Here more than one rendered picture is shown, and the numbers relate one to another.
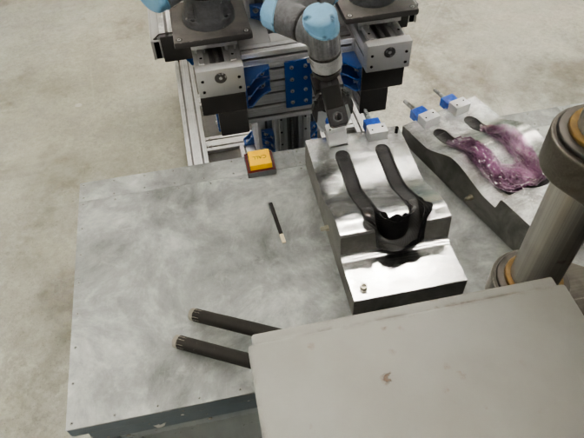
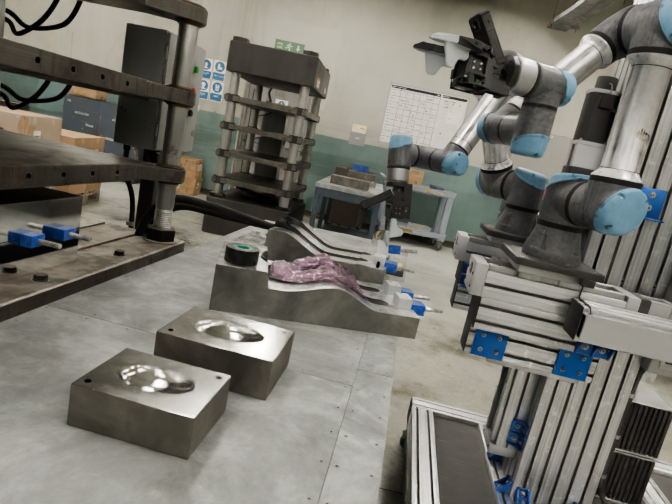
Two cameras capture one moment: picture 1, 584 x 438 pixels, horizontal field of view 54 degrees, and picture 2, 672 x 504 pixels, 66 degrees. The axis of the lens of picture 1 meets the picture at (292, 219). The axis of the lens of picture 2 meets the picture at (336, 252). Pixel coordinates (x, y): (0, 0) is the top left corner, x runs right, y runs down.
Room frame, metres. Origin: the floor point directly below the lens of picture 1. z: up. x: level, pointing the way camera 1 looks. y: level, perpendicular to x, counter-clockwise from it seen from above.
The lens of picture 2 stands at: (1.45, -1.77, 1.22)
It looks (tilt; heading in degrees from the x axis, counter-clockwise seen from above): 12 degrees down; 106
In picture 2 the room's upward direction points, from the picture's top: 12 degrees clockwise
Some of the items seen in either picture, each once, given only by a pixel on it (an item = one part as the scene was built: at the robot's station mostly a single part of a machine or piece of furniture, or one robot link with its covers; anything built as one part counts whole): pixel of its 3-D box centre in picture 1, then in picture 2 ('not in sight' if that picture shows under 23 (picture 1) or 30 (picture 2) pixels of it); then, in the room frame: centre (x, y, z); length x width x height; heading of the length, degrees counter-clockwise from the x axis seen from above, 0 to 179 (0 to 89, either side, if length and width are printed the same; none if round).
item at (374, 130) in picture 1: (371, 124); (393, 267); (1.20, -0.23, 0.89); 0.13 x 0.05 x 0.05; 9
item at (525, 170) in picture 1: (500, 150); (319, 270); (1.06, -0.55, 0.90); 0.26 x 0.18 x 0.08; 26
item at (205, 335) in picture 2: not in sight; (227, 349); (1.07, -1.00, 0.84); 0.20 x 0.15 x 0.07; 9
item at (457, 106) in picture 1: (447, 101); (418, 308); (1.33, -0.47, 0.86); 0.13 x 0.05 x 0.05; 26
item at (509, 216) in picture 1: (499, 162); (314, 286); (1.06, -0.55, 0.86); 0.50 x 0.26 x 0.11; 26
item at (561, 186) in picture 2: not in sight; (569, 198); (1.62, -0.28, 1.20); 0.13 x 0.12 x 0.14; 126
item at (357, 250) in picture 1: (378, 205); (312, 250); (0.92, -0.21, 0.87); 0.50 x 0.26 x 0.14; 9
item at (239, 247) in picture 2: not in sight; (242, 254); (0.92, -0.71, 0.93); 0.08 x 0.08 x 0.04
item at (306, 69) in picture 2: not in sight; (272, 146); (-1.23, 3.93, 1.03); 1.54 x 0.94 x 2.06; 103
